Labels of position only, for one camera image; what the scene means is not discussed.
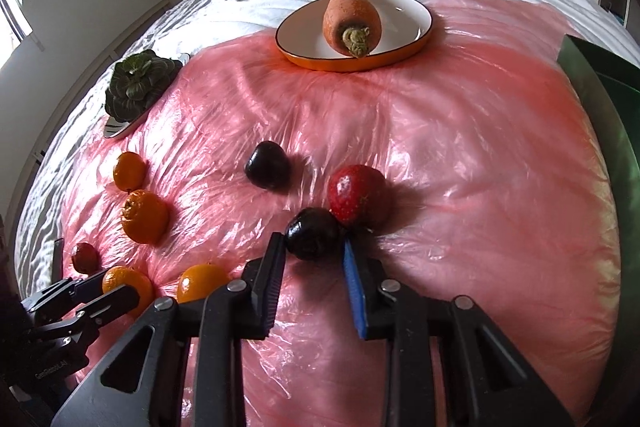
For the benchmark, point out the window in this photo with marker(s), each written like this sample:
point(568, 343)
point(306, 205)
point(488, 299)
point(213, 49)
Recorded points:
point(15, 28)

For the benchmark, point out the carrot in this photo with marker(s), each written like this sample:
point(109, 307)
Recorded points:
point(352, 27)

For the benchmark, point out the middle orange with stem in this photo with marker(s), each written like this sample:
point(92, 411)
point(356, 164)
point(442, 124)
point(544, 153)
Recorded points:
point(145, 217)

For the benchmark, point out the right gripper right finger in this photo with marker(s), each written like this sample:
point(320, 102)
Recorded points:
point(372, 310)

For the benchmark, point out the small smooth orange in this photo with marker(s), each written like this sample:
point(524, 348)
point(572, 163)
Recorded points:
point(129, 172)

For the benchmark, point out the green bok choy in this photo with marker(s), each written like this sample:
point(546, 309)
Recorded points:
point(140, 84)

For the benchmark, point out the pink plastic sheet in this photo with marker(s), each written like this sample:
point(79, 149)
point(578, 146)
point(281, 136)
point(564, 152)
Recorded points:
point(500, 191)

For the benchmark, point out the green tray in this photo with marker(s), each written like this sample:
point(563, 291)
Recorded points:
point(608, 88)

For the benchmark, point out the small orange right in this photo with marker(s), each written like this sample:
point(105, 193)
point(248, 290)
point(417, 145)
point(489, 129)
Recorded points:
point(199, 281)

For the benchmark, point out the orange rimmed white plate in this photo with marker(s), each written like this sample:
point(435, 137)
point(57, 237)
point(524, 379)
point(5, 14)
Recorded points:
point(406, 26)

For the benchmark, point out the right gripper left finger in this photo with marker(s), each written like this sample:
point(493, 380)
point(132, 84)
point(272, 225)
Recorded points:
point(264, 278)

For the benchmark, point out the red apple left side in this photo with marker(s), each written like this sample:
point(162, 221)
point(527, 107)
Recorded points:
point(85, 259)

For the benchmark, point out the large orange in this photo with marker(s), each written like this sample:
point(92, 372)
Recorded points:
point(121, 275)

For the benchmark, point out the dark plum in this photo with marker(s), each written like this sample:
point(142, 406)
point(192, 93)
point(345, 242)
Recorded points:
point(269, 166)
point(314, 234)

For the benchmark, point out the silver patterned plate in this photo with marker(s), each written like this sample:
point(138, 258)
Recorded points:
point(125, 124)

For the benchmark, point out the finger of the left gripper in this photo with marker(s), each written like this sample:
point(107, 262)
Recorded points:
point(109, 307)
point(86, 289)

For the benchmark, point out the small red apple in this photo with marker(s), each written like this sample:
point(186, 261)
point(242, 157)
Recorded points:
point(359, 196)

